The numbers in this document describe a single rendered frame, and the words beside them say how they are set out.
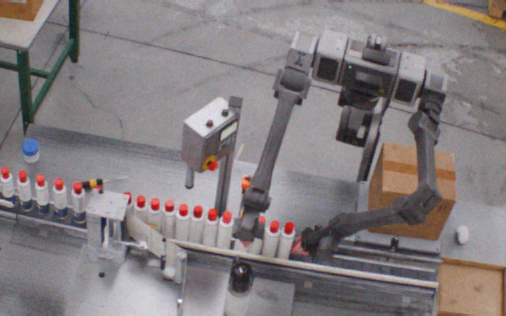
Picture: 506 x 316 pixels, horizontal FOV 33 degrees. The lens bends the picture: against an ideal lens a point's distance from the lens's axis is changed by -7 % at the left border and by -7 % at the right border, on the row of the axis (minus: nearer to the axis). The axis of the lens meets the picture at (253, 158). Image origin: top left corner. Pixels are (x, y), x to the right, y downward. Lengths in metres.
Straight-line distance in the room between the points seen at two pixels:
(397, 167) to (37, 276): 1.43
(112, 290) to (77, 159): 0.67
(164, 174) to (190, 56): 1.77
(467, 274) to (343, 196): 0.62
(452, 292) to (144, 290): 1.19
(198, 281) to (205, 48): 2.33
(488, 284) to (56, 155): 1.84
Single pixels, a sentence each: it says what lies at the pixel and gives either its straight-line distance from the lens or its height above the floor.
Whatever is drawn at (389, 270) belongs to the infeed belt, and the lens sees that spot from 3.43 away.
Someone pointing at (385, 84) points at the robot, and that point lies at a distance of 3.22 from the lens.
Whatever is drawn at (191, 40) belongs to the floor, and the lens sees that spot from 5.39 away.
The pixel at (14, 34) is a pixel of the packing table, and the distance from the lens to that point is 4.31.
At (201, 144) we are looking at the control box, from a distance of 2.93.
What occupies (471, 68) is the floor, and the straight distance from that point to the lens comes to 5.69.
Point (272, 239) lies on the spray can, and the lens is 3.23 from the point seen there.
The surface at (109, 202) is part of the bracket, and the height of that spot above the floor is 1.14.
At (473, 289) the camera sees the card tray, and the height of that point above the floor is 0.83.
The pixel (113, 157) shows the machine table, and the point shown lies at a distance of 3.67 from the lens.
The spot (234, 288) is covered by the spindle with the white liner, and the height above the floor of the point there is 1.11.
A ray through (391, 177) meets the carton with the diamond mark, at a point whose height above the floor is 1.12.
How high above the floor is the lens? 3.65
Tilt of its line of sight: 49 degrees down
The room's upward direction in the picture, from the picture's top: 10 degrees clockwise
